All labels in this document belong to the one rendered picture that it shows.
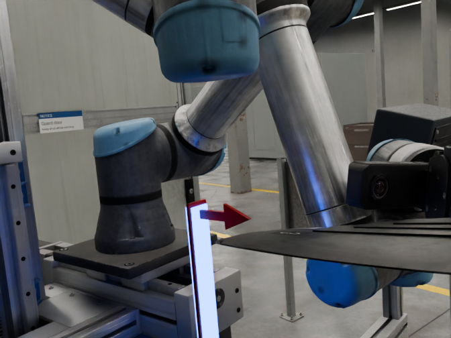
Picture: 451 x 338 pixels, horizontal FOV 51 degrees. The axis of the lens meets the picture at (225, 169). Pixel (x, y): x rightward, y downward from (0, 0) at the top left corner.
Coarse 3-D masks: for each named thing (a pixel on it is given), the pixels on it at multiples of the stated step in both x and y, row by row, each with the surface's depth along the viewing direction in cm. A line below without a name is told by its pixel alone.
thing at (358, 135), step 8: (344, 128) 706; (352, 128) 696; (360, 128) 734; (368, 128) 676; (352, 136) 698; (360, 136) 688; (368, 136) 678; (352, 144) 700; (360, 144) 690; (368, 144) 680; (352, 152) 701; (360, 152) 691; (360, 160) 693
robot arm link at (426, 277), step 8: (400, 208) 61; (408, 208) 61; (376, 216) 64; (384, 216) 63; (392, 216) 62; (400, 216) 61; (408, 216) 61; (416, 216) 61; (424, 216) 61; (408, 272) 62; (416, 272) 62; (424, 272) 62; (400, 280) 62; (408, 280) 62; (416, 280) 62; (424, 280) 62
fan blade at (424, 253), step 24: (240, 240) 32; (264, 240) 32; (288, 240) 32; (312, 240) 32; (336, 240) 31; (360, 240) 31; (384, 240) 30; (408, 240) 30; (432, 240) 29; (360, 264) 27; (384, 264) 26; (408, 264) 26; (432, 264) 26
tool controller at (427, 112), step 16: (384, 112) 90; (400, 112) 89; (416, 112) 92; (432, 112) 95; (448, 112) 98; (384, 128) 90; (400, 128) 88; (416, 128) 86; (432, 128) 85; (448, 128) 93; (432, 144) 87; (448, 144) 97
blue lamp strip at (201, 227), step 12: (204, 204) 45; (192, 216) 44; (204, 228) 45; (204, 240) 45; (204, 252) 45; (204, 264) 45; (204, 276) 45; (204, 288) 45; (204, 300) 45; (204, 312) 45; (216, 312) 47; (204, 324) 45; (216, 324) 47; (204, 336) 45; (216, 336) 47
